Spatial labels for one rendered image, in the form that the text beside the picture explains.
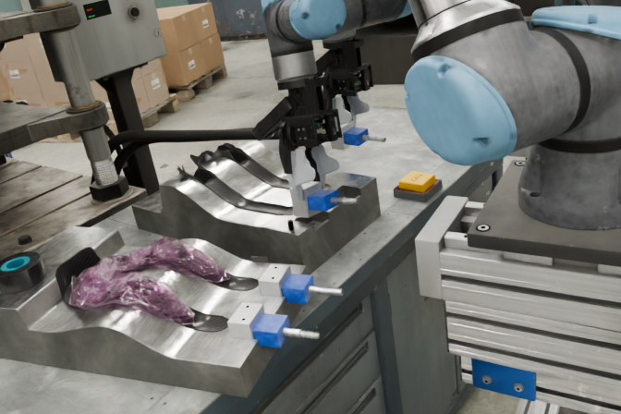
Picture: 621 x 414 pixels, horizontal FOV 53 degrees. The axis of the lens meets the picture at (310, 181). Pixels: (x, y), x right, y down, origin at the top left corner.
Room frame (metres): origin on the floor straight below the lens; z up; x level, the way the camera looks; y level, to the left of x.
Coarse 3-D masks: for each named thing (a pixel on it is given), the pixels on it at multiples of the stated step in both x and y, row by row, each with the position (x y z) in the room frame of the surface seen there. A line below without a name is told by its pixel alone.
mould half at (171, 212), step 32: (224, 160) 1.29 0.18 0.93; (256, 160) 1.30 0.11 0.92; (160, 192) 1.21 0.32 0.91; (192, 192) 1.16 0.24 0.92; (256, 192) 1.19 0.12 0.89; (288, 192) 1.17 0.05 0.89; (160, 224) 1.23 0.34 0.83; (192, 224) 1.16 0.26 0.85; (224, 224) 1.09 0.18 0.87; (256, 224) 1.04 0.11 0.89; (352, 224) 1.08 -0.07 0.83; (256, 256) 1.04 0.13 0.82; (288, 256) 0.99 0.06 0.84; (320, 256) 1.00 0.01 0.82
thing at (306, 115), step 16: (304, 80) 1.03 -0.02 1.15; (320, 80) 1.03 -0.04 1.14; (288, 96) 1.05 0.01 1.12; (304, 96) 1.03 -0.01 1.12; (320, 96) 1.02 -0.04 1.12; (304, 112) 1.03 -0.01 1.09; (320, 112) 1.01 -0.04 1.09; (336, 112) 1.04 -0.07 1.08; (288, 128) 1.03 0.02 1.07; (304, 128) 1.01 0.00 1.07; (320, 128) 1.01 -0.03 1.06; (304, 144) 1.01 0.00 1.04
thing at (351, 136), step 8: (344, 128) 1.31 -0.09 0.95; (352, 128) 1.32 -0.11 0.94; (360, 128) 1.31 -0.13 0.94; (344, 136) 1.30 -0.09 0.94; (352, 136) 1.29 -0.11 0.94; (360, 136) 1.29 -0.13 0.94; (368, 136) 1.28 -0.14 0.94; (376, 136) 1.27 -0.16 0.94; (336, 144) 1.31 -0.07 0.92; (344, 144) 1.30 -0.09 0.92; (352, 144) 1.29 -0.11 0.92; (360, 144) 1.28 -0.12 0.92
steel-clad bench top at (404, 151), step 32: (384, 128) 1.69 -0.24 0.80; (352, 160) 1.49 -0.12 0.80; (384, 160) 1.46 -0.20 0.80; (416, 160) 1.42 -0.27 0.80; (384, 192) 1.27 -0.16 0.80; (96, 224) 1.36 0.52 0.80; (128, 224) 1.33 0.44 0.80; (384, 224) 1.12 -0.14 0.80; (352, 256) 1.02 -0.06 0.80; (0, 384) 0.80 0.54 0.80; (32, 384) 0.79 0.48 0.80; (64, 384) 0.78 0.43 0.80; (96, 384) 0.77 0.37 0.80; (128, 384) 0.75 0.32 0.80; (160, 384) 0.74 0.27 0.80
